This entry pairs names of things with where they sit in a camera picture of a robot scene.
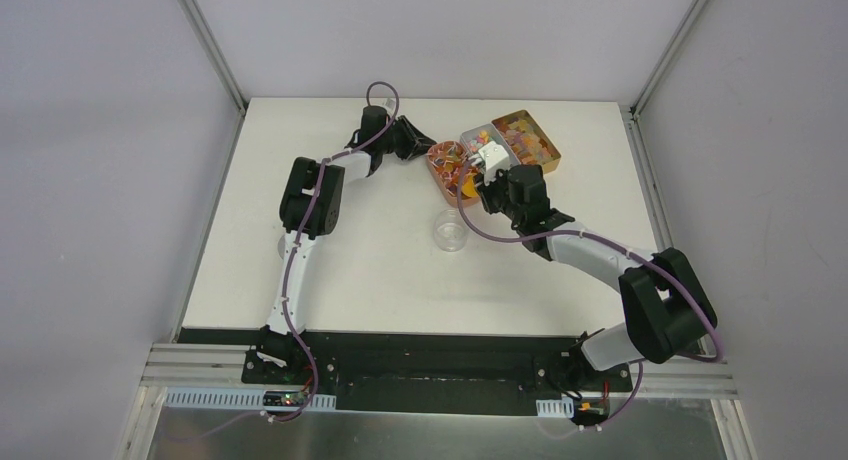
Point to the clear jar lid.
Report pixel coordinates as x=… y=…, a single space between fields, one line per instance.
x=281 y=247

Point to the gold tray of gummies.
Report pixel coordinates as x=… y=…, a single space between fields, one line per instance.
x=528 y=141

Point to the aluminium frame rail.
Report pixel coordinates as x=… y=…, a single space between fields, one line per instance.
x=198 y=365

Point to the yellow plastic scoop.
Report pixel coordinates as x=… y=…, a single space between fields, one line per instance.
x=468 y=189

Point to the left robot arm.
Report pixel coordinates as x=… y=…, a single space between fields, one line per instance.
x=310 y=209

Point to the clear plastic jar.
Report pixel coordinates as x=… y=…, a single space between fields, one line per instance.
x=450 y=232

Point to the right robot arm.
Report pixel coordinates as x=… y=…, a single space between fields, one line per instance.
x=666 y=310

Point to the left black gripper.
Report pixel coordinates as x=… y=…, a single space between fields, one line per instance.
x=403 y=137

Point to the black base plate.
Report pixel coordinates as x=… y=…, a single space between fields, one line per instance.
x=444 y=374

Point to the white tray of star candies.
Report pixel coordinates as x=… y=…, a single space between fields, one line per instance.
x=473 y=139

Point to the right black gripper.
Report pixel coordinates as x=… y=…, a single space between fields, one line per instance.
x=485 y=190

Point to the orange tray of lollipops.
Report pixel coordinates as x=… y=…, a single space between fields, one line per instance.
x=444 y=161

